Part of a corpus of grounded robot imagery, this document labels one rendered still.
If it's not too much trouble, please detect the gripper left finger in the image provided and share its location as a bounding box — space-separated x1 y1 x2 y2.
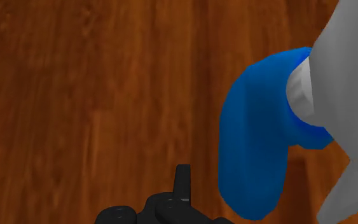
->
94 164 236 224

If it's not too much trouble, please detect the grey and blue curved object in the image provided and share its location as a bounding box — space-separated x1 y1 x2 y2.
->
217 0 358 224

